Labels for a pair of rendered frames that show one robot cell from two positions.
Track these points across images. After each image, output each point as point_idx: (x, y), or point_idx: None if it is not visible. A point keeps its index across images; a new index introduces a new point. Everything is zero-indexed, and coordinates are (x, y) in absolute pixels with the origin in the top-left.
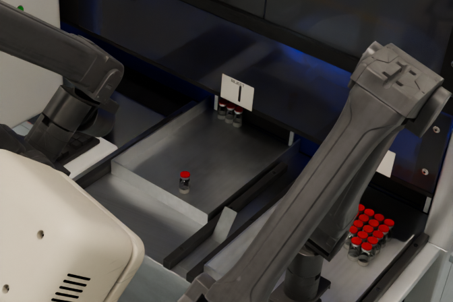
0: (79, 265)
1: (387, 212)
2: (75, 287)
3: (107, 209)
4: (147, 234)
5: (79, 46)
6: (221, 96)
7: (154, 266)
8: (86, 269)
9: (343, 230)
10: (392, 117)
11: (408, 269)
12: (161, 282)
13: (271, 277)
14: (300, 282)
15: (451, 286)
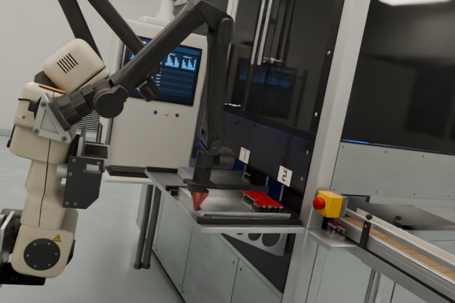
0: (74, 53)
1: (290, 214)
2: (70, 63)
3: (162, 176)
4: (169, 184)
5: (141, 42)
6: (239, 159)
7: (162, 191)
8: (77, 57)
9: (210, 128)
10: (192, 7)
11: (278, 225)
12: (202, 281)
13: (132, 65)
14: (197, 169)
15: (325, 283)
